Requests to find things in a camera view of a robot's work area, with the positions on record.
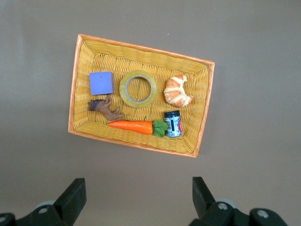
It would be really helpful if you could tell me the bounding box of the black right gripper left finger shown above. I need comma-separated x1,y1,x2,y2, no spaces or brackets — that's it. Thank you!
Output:
0,178,87,226

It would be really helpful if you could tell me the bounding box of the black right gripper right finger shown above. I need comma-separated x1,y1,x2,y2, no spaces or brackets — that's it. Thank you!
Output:
188,176,289,226

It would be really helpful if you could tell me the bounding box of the yellow tape roll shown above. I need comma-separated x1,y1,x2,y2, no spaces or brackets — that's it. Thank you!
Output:
119,70,158,109

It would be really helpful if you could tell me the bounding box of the small drink can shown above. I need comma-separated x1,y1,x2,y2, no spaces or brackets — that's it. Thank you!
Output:
164,110,183,138

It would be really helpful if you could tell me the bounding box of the brown toy animal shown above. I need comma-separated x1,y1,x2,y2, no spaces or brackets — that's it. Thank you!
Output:
87,95,125,122

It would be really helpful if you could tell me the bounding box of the orange toy carrot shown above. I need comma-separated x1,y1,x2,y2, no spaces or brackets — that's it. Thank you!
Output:
108,119,168,137

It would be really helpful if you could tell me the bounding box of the toy croissant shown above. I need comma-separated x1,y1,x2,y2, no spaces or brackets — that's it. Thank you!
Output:
163,74,195,108

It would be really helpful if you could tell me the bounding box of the purple foam cube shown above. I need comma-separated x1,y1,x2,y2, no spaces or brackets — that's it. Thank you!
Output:
89,71,115,96

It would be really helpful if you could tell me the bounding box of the yellow wicker basket orange rim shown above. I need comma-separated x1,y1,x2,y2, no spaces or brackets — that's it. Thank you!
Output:
68,33,215,158

